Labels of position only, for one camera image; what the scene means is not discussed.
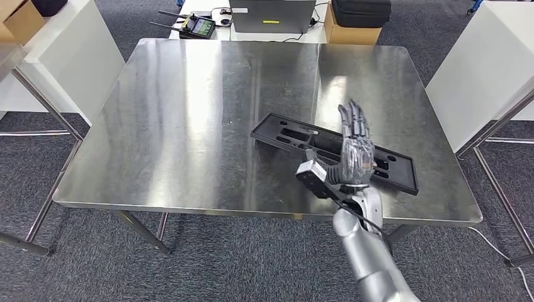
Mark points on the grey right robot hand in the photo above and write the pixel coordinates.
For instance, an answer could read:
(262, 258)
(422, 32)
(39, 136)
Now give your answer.
(356, 158)

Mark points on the grey laptop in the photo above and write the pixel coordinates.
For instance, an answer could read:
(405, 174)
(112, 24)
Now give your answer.
(271, 12)

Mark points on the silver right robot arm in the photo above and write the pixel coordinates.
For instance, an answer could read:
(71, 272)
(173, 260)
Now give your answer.
(367, 258)

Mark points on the black carrying case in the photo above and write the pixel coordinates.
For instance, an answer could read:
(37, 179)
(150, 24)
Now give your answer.
(361, 12)

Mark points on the small round black device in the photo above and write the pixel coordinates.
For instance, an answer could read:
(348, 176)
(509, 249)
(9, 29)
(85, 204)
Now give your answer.
(223, 18)

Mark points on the long black plastic part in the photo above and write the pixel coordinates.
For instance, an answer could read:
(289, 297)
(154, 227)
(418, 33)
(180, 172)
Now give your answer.
(402, 177)

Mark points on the stainless steel table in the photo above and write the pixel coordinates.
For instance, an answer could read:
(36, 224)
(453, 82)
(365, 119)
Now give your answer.
(502, 196)
(54, 191)

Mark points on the white partition panel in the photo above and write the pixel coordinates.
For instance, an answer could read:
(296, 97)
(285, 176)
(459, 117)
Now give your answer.
(83, 62)
(479, 75)

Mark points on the black remote controller with screen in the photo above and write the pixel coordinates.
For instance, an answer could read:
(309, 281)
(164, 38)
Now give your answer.
(202, 27)

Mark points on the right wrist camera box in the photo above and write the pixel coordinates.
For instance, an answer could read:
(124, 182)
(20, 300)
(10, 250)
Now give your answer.
(317, 187)

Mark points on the stainless steel workbench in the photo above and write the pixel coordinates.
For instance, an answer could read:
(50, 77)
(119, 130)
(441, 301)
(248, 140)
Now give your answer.
(167, 125)

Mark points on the brown cardboard box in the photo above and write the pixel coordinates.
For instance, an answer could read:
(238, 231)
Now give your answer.
(354, 36)
(21, 21)

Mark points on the black bag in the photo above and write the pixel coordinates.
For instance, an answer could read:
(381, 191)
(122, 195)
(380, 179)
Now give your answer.
(48, 6)

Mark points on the white desk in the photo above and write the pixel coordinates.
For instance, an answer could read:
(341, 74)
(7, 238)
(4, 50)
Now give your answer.
(223, 34)

